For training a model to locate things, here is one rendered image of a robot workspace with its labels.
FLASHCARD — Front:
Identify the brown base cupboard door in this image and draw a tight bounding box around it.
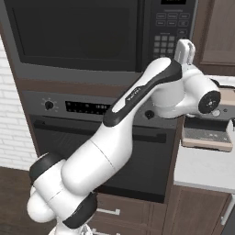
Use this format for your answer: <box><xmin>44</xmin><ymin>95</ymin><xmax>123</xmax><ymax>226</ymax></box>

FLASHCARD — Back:
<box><xmin>162</xmin><ymin>184</ymin><xmax>233</xmax><ymax>235</ymax></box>

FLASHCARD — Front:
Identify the silver drawer handle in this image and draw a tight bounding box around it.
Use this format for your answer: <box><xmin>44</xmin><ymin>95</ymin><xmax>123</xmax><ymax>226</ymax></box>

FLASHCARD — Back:
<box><xmin>96</xmin><ymin>207</ymin><xmax>121</xmax><ymax>217</ymax></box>

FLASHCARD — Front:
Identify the black microwave oven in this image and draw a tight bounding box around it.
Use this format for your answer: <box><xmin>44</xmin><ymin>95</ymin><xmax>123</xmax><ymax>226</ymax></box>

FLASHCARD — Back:
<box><xmin>0</xmin><ymin>0</ymin><xmax>199</xmax><ymax>87</ymax></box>

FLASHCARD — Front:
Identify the silver cupboard handle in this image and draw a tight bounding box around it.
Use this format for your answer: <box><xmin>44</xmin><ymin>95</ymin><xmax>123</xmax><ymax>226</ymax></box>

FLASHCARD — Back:
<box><xmin>220</xmin><ymin>195</ymin><xmax>235</xmax><ymax>227</ymax></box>

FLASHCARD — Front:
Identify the black oven door handle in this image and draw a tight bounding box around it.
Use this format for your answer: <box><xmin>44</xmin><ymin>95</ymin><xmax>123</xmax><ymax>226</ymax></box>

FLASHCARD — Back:
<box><xmin>32</xmin><ymin>119</ymin><xmax>168</xmax><ymax>144</ymax></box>

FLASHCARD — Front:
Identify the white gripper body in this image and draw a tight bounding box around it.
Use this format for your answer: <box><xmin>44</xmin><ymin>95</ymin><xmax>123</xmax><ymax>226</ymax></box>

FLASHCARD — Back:
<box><xmin>173</xmin><ymin>38</ymin><xmax>196</xmax><ymax>66</ymax></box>

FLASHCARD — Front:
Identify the grey built-in oven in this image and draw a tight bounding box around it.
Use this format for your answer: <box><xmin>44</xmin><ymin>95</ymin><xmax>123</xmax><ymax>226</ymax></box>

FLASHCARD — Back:
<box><xmin>20</xmin><ymin>89</ymin><xmax>185</xmax><ymax>204</ymax></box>

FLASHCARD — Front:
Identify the brown wall cupboard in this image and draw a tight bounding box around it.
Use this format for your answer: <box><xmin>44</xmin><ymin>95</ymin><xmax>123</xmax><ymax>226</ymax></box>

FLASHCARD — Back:
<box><xmin>192</xmin><ymin>0</ymin><xmax>235</xmax><ymax>77</ymax></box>

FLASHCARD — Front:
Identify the black oven door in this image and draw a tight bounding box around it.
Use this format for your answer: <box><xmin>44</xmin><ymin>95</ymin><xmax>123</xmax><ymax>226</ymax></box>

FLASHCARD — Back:
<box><xmin>30</xmin><ymin>114</ymin><xmax>178</xmax><ymax>204</ymax></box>

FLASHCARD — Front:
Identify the black microwave door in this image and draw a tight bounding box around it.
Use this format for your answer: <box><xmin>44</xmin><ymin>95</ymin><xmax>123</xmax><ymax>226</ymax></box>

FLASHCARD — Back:
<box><xmin>0</xmin><ymin>0</ymin><xmax>145</xmax><ymax>73</ymax></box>

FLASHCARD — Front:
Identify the black oven knob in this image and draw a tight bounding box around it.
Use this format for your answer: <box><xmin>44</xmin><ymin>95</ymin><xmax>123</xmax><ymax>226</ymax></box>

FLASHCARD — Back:
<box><xmin>143</xmin><ymin>109</ymin><xmax>156</xmax><ymax>121</ymax></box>
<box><xmin>42</xmin><ymin>97</ymin><xmax>57</xmax><ymax>113</ymax></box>

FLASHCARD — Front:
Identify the brown drawer front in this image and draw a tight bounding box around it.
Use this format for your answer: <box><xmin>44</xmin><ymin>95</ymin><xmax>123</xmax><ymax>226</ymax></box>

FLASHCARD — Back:
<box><xmin>87</xmin><ymin>220</ymin><xmax>166</xmax><ymax>235</ymax></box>
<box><xmin>91</xmin><ymin>192</ymin><xmax>169</xmax><ymax>228</ymax></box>

